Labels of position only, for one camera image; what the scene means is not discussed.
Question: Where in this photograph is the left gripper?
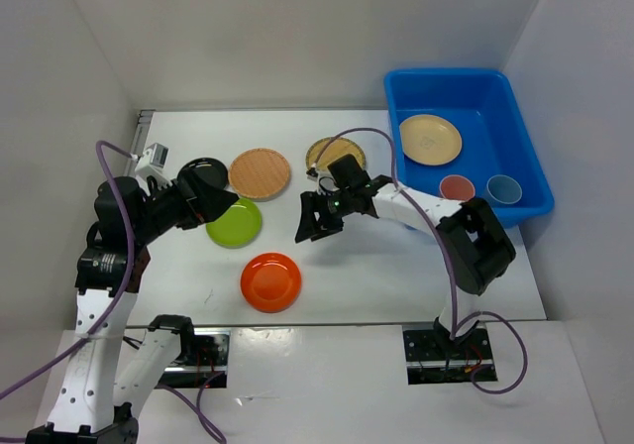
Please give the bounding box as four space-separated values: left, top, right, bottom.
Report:
133 166 239 243

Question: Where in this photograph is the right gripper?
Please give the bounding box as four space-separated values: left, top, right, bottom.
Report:
294 188 354 243

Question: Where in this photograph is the orange round plate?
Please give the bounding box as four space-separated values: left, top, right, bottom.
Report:
240 252 302 313

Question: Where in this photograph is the beige round plate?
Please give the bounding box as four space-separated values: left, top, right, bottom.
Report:
399 114 463 167

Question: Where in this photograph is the pink plastic cup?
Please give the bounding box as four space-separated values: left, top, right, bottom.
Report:
439 174 476 201

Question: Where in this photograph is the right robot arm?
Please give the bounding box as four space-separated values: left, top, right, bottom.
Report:
295 155 516 358

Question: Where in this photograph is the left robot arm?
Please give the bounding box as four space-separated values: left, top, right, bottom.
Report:
26 167 239 443

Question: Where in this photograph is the blue plastic bin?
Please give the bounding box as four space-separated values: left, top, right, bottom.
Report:
384 67 554 227

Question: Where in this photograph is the black round plate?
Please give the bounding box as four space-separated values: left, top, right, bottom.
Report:
177 157 228 189

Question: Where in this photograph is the green round plate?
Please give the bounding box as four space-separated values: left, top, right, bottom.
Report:
205 198 263 249

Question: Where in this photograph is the light brown woven plate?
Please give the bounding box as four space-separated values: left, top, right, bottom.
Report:
228 148 291 201

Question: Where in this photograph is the bamboo pattern round plate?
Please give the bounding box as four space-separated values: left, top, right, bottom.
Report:
305 137 367 177

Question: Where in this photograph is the blue plastic cup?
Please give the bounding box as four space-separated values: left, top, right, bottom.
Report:
484 174 523 206

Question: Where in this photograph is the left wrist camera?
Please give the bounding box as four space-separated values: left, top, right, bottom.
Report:
134 143 168 178

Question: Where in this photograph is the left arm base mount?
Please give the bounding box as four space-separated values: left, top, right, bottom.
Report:
159 328 231 389

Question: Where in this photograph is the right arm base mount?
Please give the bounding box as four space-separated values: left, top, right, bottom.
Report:
402 328 497 386

